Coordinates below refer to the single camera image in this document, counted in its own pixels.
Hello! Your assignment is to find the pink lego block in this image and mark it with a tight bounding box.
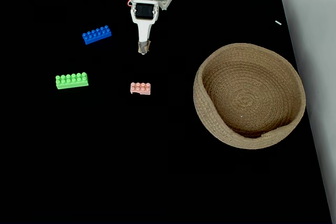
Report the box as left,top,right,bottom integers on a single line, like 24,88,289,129
130,82,152,95

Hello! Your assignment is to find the blue lego block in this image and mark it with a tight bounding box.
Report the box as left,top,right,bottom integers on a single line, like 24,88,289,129
81,25,112,45

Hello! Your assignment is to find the green lego block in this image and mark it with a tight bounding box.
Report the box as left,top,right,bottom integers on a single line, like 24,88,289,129
55,72,89,90

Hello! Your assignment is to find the woven rope basket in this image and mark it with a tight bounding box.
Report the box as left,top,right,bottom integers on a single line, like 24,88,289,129
193,42,307,150

